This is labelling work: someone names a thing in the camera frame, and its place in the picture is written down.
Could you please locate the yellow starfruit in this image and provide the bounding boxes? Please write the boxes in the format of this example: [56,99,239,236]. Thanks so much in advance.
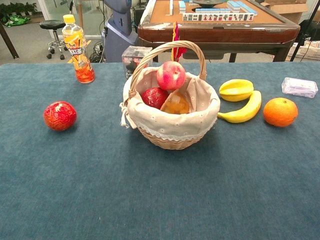
[218,78,255,103]

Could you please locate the wicker basket with cloth liner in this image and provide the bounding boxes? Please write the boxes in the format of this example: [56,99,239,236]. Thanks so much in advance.
[119,40,221,151]

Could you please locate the red yellow feather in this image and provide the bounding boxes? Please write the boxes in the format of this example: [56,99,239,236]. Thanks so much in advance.
[170,21,188,62]

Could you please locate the black tripod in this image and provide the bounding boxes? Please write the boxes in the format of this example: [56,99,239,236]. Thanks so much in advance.
[289,0,320,62]

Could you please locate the black round stool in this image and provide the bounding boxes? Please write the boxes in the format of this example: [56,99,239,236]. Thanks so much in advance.
[39,19,69,60]

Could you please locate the green potted plants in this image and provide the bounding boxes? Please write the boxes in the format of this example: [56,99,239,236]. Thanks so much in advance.
[0,2,38,28]

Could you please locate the row of face-up mahjong tiles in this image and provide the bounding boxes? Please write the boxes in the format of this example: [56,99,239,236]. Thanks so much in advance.
[182,12,255,23]

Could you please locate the orange fruit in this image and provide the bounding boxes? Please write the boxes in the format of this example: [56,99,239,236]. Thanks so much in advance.
[263,97,299,128]

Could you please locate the iced tea bottle yellow cap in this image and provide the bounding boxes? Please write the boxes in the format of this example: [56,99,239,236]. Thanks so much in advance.
[61,14,96,84]

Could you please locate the yellow banana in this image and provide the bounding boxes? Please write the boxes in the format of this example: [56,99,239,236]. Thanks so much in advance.
[217,90,263,124]

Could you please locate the red textured ball fruit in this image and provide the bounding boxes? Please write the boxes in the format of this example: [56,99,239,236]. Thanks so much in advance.
[43,100,78,132]
[140,87,170,110]

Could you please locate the white plastic crate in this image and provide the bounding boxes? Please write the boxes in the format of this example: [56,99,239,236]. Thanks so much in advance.
[287,40,320,61]

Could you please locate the clear box with purple contents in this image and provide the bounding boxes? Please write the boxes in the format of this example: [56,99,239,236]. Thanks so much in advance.
[281,76,319,99]

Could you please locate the black round dish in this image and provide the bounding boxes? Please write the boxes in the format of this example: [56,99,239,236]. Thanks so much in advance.
[192,0,226,8]

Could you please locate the brown mahjong table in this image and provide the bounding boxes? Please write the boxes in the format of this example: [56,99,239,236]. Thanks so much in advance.
[137,0,301,63]

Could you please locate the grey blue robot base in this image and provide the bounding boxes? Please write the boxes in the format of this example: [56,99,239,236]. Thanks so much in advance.
[101,0,139,63]

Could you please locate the teal blue tablecloth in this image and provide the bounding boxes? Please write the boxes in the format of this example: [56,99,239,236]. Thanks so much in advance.
[0,62,320,240]

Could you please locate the clear box with black item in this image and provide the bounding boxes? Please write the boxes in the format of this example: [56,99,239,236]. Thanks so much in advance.
[121,45,154,81]

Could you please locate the cardboard box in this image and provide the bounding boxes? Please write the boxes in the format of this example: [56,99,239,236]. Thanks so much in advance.
[259,0,311,25]

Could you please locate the dark wooden table leg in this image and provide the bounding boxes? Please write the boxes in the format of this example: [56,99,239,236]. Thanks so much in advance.
[0,21,20,60]

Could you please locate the pink red peach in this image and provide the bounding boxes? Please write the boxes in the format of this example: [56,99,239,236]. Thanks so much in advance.
[156,60,187,91]

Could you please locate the row of blue-backed mahjong tiles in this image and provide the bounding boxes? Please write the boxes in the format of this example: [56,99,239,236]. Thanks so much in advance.
[195,7,231,14]

